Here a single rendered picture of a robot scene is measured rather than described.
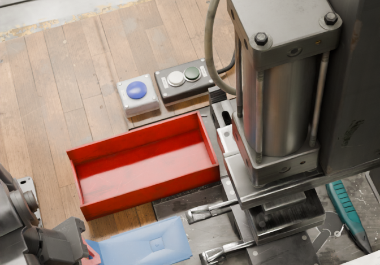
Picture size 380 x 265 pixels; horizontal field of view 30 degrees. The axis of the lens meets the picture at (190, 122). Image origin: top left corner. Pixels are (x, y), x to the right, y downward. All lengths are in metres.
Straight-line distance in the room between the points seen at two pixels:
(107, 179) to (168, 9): 0.42
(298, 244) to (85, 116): 0.50
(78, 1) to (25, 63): 1.33
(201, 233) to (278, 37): 0.62
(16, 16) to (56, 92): 1.41
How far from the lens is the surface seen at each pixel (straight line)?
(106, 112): 1.38
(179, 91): 1.35
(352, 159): 0.90
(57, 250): 1.01
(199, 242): 1.23
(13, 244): 0.95
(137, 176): 1.30
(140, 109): 1.35
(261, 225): 0.98
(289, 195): 0.98
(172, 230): 1.14
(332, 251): 1.23
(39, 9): 2.82
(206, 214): 1.16
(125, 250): 1.14
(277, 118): 0.80
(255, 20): 0.69
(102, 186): 1.30
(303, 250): 1.14
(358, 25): 0.67
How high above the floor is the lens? 2.04
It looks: 58 degrees down
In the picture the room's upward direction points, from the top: 8 degrees counter-clockwise
